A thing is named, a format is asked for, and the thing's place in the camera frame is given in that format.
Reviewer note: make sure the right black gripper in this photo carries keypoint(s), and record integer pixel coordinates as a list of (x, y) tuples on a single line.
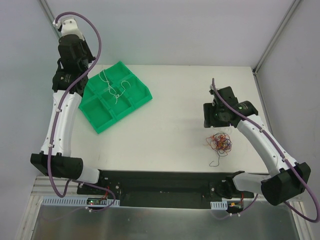
[(208, 116)]

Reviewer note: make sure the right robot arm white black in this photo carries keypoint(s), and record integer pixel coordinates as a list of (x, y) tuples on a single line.
[(285, 174)]

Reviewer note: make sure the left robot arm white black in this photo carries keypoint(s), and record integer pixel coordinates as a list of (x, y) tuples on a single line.
[(68, 85)]

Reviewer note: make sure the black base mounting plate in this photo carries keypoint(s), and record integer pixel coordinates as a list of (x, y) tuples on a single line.
[(154, 189)]

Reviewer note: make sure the green compartment tray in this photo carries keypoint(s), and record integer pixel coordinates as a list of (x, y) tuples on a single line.
[(111, 95)]

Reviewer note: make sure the right white cable duct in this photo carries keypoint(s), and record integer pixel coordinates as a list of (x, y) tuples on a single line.
[(219, 205)]

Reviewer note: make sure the white cable duct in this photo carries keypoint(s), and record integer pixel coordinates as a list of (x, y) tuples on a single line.
[(79, 202), (219, 205)]

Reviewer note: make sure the right aluminium frame post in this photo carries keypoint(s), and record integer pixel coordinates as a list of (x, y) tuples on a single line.
[(277, 34)]

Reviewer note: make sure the aluminium frame post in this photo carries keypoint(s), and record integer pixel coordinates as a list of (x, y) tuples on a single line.
[(277, 34), (49, 16)]

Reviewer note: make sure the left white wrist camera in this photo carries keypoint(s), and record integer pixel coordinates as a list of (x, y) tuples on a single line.
[(68, 26)]

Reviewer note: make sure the left white cable duct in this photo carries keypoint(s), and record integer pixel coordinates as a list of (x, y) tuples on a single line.
[(79, 202)]

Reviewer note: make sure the left aluminium frame post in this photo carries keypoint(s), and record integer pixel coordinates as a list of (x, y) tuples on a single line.
[(49, 16)]

